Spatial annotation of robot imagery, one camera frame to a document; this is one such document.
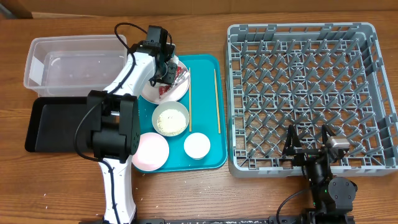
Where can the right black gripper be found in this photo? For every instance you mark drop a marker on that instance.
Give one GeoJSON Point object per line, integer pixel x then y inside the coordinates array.
{"type": "Point", "coordinates": [292, 147]}

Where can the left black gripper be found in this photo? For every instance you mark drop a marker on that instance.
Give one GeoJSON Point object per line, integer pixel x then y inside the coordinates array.
{"type": "Point", "coordinates": [171, 76]}

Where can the red snack wrapper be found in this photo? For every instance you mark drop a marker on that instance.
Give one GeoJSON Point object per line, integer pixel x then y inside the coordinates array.
{"type": "Point", "coordinates": [180, 77]}

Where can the grey bowl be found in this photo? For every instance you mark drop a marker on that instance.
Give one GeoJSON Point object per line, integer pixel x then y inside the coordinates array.
{"type": "Point", "coordinates": [169, 105]}

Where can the white rice grains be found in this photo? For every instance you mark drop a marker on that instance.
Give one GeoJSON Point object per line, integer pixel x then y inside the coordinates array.
{"type": "Point", "coordinates": [171, 122]}

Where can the white cup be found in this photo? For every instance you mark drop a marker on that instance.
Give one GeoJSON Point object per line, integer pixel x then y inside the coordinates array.
{"type": "Point", "coordinates": [197, 146]}

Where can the white napkin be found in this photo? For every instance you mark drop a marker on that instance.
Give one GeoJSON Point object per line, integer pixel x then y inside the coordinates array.
{"type": "Point", "coordinates": [174, 59]}

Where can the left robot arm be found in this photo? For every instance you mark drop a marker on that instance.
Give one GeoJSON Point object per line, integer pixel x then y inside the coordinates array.
{"type": "Point", "coordinates": [120, 102]}

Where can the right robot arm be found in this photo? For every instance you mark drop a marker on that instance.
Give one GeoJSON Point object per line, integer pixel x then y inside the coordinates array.
{"type": "Point", "coordinates": [332, 196]}

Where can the grey dishwasher rack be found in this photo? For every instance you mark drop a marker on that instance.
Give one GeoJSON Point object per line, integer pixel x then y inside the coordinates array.
{"type": "Point", "coordinates": [308, 75]}

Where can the clear plastic waste bin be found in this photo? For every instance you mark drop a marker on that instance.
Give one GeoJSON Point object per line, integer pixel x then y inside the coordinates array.
{"type": "Point", "coordinates": [73, 65]}

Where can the large white plate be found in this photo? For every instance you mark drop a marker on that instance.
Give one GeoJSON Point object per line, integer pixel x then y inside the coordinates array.
{"type": "Point", "coordinates": [151, 93]}

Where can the right wooden chopstick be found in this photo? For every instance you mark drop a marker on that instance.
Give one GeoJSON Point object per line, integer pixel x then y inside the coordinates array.
{"type": "Point", "coordinates": [217, 102]}

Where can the teal serving tray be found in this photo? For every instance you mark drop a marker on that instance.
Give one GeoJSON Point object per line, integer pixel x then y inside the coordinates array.
{"type": "Point", "coordinates": [204, 118]}

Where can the small pink plate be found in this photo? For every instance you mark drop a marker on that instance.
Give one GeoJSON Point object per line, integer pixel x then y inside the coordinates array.
{"type": "Point", "coordinates": [152, 152]}

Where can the black rectangular tray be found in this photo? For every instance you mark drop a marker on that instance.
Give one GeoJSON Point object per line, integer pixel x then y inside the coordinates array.
{"type": "Point", "coordinates": [57, 123]}

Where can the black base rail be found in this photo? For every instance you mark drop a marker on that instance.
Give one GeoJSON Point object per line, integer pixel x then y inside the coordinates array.
{"type": "Point", "coordinates": [270, 220]}

